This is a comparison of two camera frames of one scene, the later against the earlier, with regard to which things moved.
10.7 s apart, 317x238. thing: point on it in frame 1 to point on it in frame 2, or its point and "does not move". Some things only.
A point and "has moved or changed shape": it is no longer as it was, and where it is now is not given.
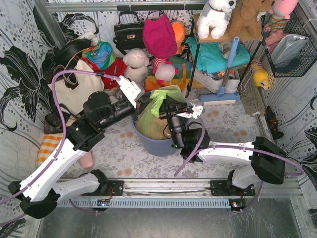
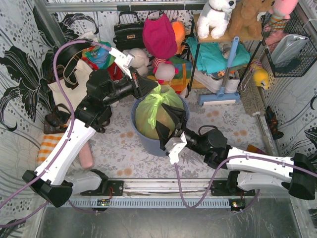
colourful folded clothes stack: [101, 56] does not move
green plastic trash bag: [148, 121] has moved or changed shape
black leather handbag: [129, 35] does not move
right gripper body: [172, 113] to [178, 132]
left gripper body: [138, 105] to [136, 87]
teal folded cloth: [210, 58] does not move
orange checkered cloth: [49, 143] does not move
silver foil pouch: [287, 47] does not move
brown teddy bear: [244, 25] does not move
